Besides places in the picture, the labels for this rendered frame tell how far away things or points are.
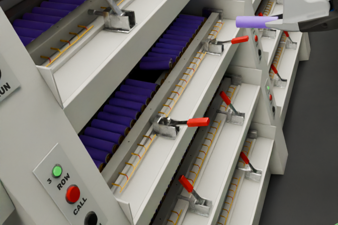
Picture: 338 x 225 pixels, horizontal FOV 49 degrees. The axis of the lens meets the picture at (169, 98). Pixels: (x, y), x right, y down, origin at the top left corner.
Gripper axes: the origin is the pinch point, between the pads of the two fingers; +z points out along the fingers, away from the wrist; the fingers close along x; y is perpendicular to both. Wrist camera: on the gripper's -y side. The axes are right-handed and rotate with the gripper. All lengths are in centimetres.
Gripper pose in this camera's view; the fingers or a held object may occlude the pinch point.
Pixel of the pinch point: (276, 23)
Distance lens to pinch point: 60.0
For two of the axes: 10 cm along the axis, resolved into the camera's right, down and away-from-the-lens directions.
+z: -8.5, 1.1, 5.2
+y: -3.8, -8.1, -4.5
